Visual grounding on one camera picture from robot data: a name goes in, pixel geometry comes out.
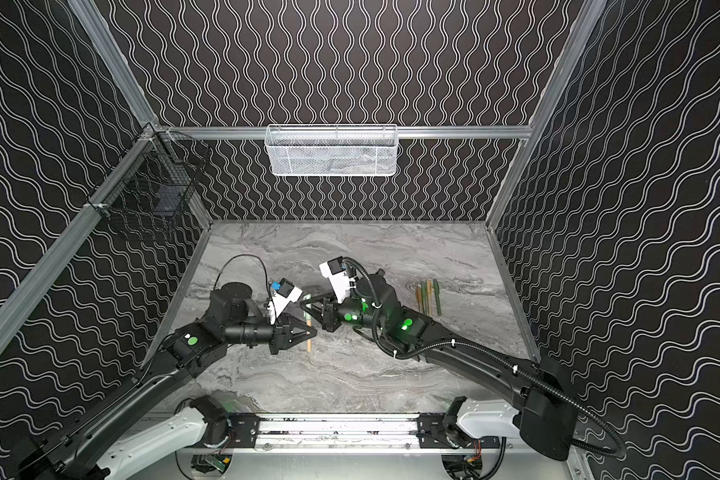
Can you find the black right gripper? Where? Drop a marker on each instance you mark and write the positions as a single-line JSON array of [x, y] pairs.
[[330, 312]]

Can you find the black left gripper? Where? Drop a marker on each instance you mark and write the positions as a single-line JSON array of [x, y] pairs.
[[279, 335]]

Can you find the green pen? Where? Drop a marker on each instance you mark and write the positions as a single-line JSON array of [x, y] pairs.
[[437, 296], [424, 298]]

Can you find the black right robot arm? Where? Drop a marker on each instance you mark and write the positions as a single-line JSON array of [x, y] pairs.
[[543, 421]]

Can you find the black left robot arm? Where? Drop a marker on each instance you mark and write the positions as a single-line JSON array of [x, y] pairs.
[[95, 444]]

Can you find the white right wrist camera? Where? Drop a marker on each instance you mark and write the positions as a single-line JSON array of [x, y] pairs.
[[341, 276]]

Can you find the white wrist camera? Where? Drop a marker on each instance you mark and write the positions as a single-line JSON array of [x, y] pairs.
[[341, 276], [282, 293]]

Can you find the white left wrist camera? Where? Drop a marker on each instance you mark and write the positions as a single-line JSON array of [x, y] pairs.
[[282, 293]]

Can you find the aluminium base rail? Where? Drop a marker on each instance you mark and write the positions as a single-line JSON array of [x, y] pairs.
[[479, 424]]

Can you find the white wire mesh basket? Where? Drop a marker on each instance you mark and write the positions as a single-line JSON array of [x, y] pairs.
[[325, 150]]

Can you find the black wire mesh basket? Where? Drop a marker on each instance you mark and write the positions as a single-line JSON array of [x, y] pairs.
[[153, 199]]

